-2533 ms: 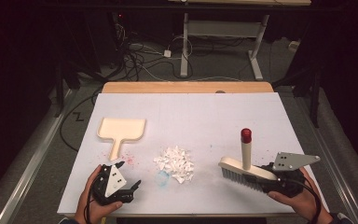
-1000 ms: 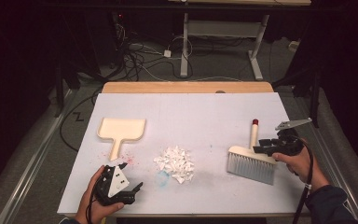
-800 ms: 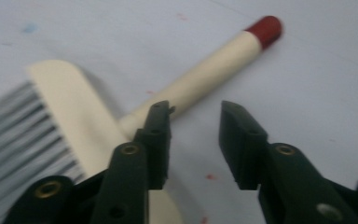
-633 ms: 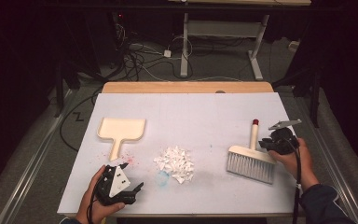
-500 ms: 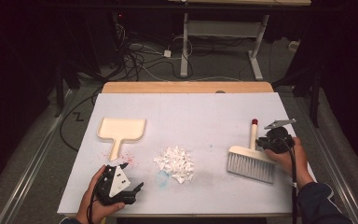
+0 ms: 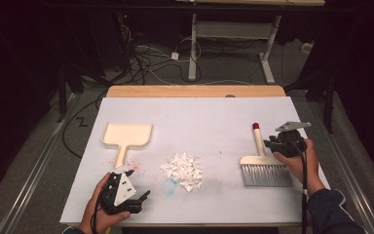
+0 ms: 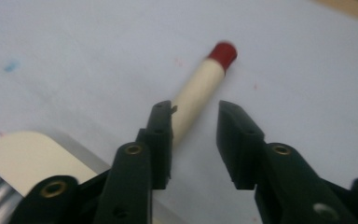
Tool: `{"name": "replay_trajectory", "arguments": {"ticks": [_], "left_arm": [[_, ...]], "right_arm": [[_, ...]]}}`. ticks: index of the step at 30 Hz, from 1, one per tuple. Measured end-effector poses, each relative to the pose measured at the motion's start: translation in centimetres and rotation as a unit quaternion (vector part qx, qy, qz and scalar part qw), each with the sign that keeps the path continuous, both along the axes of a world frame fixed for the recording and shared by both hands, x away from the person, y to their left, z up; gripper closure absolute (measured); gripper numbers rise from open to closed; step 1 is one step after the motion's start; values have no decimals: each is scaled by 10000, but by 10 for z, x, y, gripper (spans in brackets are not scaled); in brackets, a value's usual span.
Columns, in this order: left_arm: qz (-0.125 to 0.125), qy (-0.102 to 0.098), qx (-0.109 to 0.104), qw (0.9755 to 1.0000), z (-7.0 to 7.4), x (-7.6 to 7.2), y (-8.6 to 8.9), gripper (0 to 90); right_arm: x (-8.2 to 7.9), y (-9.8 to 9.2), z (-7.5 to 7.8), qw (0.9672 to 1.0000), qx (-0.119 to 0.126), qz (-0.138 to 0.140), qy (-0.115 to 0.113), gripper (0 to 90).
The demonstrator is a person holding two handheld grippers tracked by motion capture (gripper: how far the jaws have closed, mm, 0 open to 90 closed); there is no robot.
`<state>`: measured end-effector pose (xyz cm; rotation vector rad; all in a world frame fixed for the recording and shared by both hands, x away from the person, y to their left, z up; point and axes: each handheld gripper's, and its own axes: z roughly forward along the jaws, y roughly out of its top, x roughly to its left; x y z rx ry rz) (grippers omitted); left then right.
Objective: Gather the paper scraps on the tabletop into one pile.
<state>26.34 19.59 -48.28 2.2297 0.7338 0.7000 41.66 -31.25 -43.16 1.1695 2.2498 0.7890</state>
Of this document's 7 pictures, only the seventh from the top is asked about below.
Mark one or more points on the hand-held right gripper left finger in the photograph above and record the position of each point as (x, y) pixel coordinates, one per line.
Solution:
(130, 174)

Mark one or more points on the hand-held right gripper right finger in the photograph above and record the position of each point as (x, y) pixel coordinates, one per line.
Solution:
(261, 168)

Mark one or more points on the cream brush with red tip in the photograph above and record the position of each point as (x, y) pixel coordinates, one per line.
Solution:
(199, 84)

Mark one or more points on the white table cover sheet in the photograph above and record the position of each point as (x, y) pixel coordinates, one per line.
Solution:
(74, 46)

